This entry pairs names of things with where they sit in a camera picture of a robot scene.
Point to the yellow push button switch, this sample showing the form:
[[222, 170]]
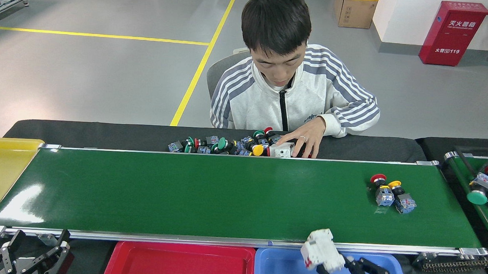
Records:
[[405, 203], [258, 150]]

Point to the green mushroom button switch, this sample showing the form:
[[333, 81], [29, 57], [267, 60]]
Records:
[[477, 197], [222, 143]]

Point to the seated person's left forearm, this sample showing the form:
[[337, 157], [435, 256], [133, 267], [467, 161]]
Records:
[[353, 117]]

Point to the blue plastic tray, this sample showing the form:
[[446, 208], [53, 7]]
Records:
[[278, 272]]

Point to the red plastic tray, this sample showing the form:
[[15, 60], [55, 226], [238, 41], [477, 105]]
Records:
[[178, 267]]

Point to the short green conveyor belt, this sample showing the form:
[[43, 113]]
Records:
[[461, 169]]

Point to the long green conveyor belt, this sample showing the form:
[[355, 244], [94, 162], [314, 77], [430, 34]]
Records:
[[224, 194]]

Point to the seated person's left hand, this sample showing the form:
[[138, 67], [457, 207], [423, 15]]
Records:
[[307, 134]]

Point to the seated person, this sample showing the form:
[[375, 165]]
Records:
[[313, 94]]

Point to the red fire extinguisher box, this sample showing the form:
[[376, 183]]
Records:
[[449, 39]]

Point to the cardboard box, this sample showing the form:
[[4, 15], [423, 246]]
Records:
[[355, 13]]

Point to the switch with blue block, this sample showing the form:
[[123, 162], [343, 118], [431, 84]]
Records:
[[243, 151]]

